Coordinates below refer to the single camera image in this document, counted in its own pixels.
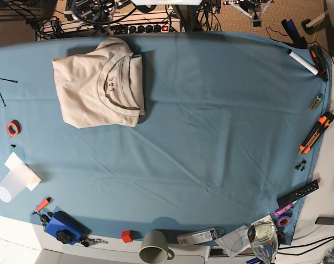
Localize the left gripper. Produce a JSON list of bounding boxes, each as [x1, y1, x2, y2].
[[223, 0, 273, 20]]

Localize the beige T-shirt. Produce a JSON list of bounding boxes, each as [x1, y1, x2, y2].
[[52, 37, 145, 129]]

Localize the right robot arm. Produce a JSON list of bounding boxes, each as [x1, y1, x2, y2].
[[70, 0, 118, 26]]

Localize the white marker pen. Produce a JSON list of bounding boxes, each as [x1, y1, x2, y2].
[[287, 49, 319, 75]]

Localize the orange black tool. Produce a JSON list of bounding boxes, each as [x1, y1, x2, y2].
[[310, 45, 328, 82]]

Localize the black power strip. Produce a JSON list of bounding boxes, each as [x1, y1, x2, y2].
[[111, 24, 176, 35]]

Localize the green yellow highlighter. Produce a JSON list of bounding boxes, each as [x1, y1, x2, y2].
[[310, 93, 323, 111]]

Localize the orange black utility knife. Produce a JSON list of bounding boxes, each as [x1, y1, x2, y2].
[[299, 112, 334, 155]]

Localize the blue table cloth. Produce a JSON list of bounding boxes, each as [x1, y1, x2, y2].
[[0, 32, 331, 242]]

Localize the small black screws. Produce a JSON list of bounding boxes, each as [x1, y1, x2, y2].
[[295, 159, 306, 171]]

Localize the black remote control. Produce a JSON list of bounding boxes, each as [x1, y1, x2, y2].
[[277, 179, 319, 208]]

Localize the purple pen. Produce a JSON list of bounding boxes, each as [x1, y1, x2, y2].
[[275, 201, 296, 217]]

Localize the purple tape roll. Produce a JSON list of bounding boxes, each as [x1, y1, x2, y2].
[[277, 215, 291, 227]]

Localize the black phone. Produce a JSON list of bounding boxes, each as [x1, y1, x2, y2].
[[315, 216, 334, 226]]

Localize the wine glass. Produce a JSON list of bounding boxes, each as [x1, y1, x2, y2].
[[247, 221, 279, 264]]

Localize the black white packaged item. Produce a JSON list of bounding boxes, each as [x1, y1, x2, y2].
[[177, 227, 225, 246]]

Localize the folded paper map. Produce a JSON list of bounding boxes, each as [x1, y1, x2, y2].
[[215, 225, 250, 259]]

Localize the red cube block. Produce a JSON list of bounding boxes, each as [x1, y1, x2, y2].
[[121, 230, 134, 243]]

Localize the grey ceramic mug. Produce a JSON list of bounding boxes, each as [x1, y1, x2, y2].
[[139, 230, 175, 264]]

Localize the red tape roll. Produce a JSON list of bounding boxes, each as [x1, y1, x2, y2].
[[7, 120, 21, 138]]

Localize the orange marker pen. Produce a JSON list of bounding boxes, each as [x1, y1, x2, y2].
[[32, 197, 52, 215]]

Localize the white paper sheet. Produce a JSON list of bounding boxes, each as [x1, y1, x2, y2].
[[4, 152, 41, 191]]

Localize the translucent plastic cup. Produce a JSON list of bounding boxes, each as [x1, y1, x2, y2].
[[0, 164, 32, 203]]

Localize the blue box with knob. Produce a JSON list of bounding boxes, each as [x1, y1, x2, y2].
[[45, 211, 85, 245]]

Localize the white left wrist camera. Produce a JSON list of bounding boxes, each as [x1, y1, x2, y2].
[[251, 19, 262, 28]]

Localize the blue black handle tool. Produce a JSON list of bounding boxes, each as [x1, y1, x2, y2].
[[281, 19, 308, 49]]

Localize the black cable ties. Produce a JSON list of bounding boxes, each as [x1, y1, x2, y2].
[[0, 77, 18, 107]]

